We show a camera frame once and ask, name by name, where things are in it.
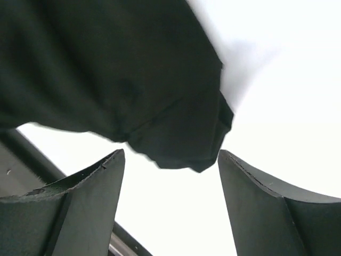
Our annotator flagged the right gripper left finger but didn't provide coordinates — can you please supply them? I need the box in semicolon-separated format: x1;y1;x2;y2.
1;149;125;255

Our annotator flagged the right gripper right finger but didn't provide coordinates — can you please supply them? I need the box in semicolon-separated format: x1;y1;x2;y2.
218;150;340;256

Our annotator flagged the black t-shirt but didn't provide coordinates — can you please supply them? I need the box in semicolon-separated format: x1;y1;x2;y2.
1;1;233;172

